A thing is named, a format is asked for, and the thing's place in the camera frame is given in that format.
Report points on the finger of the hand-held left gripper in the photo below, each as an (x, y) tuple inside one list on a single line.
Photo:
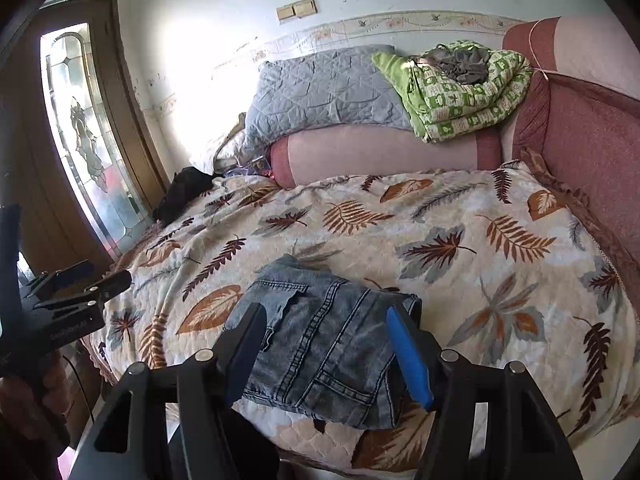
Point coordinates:
[(70, 275), (107, 285)]

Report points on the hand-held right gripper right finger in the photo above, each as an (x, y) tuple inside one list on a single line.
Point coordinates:
[(407, 355)]

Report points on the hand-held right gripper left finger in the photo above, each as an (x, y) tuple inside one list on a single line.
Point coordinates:
[(240, 360)]

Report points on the blue denim pants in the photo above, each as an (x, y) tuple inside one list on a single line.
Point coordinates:
[(320, 340)]

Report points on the person's left hand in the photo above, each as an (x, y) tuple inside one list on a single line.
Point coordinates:
[(15, 410)]

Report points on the leaf print blanket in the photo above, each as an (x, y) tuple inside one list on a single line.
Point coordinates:
[(400, 240)]

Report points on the black cloth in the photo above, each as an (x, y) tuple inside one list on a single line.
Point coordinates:
[(180, 190)]

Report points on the wooden stained glass door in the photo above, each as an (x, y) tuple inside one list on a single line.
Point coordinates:
[(75, 110)]

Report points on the cream pillow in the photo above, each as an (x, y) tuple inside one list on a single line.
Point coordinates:
[(230, 152)]

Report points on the green patterned quilt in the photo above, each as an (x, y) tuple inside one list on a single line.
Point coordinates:
[(465, 107)]

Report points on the grey quilted blanket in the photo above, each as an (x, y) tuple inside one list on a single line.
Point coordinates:
[(320, 95)]

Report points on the grey garment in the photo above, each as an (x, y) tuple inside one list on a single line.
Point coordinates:
[(465, 67)]

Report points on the beige wall switch panel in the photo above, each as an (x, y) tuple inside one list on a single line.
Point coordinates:
[(297, 10)]

